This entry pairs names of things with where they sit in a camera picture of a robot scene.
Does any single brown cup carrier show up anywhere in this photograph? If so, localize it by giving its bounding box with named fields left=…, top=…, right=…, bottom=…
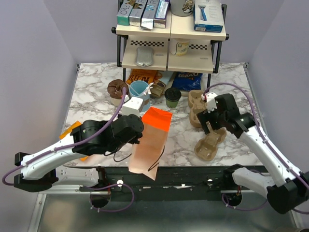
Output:
left=194, top=122, right=227, bottom=161

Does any green paper coffee cup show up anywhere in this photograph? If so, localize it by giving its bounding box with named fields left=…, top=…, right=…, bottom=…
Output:
left=166, top=98, right=180, bottom=109

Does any black plastic cup lid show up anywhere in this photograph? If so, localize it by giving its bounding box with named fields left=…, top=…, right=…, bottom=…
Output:
left=165, top=87, right=182, bottom=102

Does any orange paper gift bag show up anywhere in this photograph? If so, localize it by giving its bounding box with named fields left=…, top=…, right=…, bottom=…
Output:
left=128, top=107, right=172, bottom=180

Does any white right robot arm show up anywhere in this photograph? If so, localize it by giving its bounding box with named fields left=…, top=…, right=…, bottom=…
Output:
left=197, top=92, right=309, bottom=214

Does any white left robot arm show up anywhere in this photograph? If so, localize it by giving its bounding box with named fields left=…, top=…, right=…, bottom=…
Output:
left=14, top=114, right=144, bottom=192

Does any brown cardboard cup carrier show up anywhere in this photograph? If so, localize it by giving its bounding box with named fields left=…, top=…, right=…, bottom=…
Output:
left=187, top=90, right=207, bottom=128

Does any blue Doritos chip bag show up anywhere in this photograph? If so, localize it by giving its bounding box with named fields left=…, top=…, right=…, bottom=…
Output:
left=172, top=72, right=203, bottom=92

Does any olive brown small package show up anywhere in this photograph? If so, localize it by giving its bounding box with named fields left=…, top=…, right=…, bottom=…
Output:
left=150, top=81, right=166, bottom=98

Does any cream two-tier shelf rack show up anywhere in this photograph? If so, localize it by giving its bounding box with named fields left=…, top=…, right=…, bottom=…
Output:
left=111, top=0, right=229, bottom=97

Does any white printed paper cup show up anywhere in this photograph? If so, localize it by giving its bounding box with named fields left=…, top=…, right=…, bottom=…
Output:
left=169, top=38, right=190, bottom=57

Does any orange snack bag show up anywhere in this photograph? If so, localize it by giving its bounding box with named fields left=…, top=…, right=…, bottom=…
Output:
left=126, top=69, right=163, bottom=85

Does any light blue cup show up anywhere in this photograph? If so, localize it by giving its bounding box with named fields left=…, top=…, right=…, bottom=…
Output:
left=129, top=81, right=151, bottom=112

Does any blue razor package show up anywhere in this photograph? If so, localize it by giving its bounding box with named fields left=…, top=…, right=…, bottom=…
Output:
left=194, top=0, right=224, bottom=33

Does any brown and white pouch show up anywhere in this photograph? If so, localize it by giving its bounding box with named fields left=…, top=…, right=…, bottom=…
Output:
left=107, top=79, right=130, bottom=106

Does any purple white toothpaste box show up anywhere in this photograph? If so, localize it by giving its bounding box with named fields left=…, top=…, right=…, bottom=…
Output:
left=154, top=0, right=170, bottom=29

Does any grey cartoon mug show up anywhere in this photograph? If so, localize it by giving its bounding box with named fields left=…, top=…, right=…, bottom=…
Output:
left=170, top=0, right=195, bottom=17

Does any silver blue toothpaste box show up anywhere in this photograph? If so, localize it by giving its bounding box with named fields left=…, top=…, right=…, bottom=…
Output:
left=141, top=0, right=159, bottom=30

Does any teal toothpaste box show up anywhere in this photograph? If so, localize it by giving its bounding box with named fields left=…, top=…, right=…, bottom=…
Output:
left=117, top=0, right=135, bottom=26

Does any orange snack packet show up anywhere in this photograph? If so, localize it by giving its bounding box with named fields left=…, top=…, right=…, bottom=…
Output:
left=59, top=121, right=87, bottom=162

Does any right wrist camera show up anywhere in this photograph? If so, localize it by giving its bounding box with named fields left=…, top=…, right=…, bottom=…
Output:
left=201, top=92, right=217, bottom=113

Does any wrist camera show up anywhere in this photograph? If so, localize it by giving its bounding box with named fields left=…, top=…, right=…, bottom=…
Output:
left=122, top=97, right=144, bottom=117
left=201, top=92, right=217, bottom=113

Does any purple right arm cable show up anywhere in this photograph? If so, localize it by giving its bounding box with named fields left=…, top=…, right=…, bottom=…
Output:
left=202, top=83, right=309, bottom=215

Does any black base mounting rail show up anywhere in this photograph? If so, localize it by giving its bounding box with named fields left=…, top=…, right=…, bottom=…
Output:
left=77, top=165, right=266, bottom=203

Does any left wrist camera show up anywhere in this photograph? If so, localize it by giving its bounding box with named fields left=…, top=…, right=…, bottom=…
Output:
left=122, top=97, right=144, bottom=117

